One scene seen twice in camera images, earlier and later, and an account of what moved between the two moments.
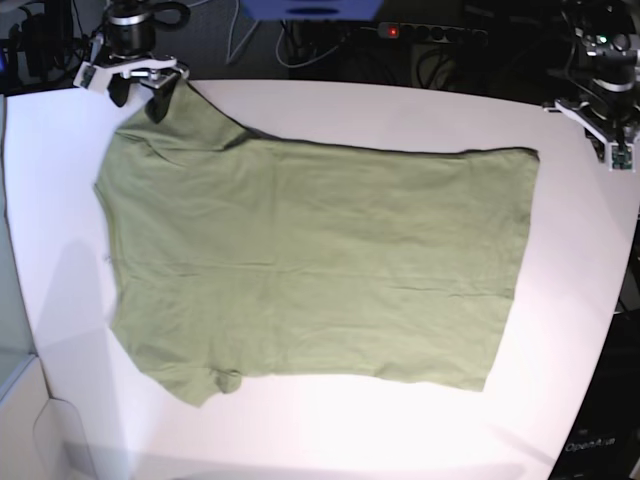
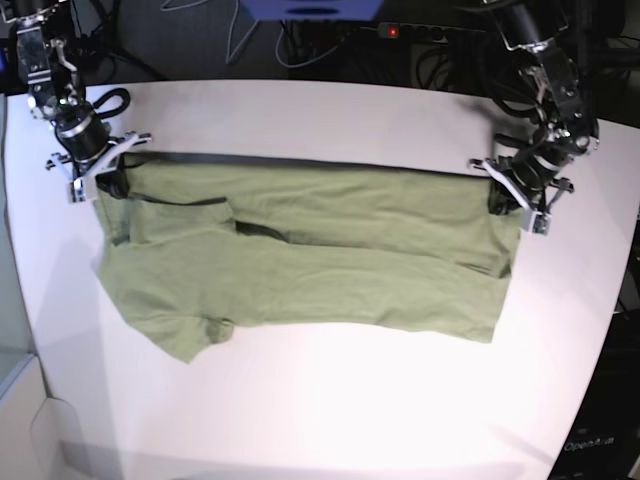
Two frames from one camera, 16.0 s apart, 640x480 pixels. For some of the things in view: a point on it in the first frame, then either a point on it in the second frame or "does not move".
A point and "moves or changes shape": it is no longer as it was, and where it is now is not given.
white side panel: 41,437 does not move
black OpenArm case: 604,445 does not move
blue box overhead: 312,10 does not move
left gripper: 128,49 -> 92,150
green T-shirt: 233,255 moves or changes shape
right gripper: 613,110 -> 525,179
